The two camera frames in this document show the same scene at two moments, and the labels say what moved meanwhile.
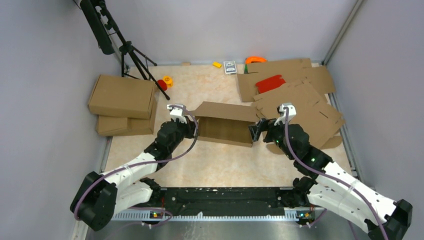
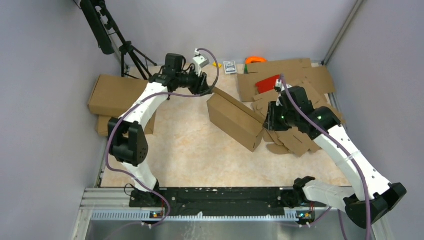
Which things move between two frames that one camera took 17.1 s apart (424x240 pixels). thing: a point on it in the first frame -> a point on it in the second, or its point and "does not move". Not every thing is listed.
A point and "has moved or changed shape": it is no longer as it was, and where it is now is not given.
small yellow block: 217,64 does not move
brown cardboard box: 226,123 has moved or changed shape
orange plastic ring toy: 248,59 does not move
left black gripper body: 185,127 -> 192,79
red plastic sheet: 267,83 does not move
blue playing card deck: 230,67 does not move
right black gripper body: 275,133 -> 280,118
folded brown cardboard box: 123,97 does not move
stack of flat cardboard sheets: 295,82 does not move
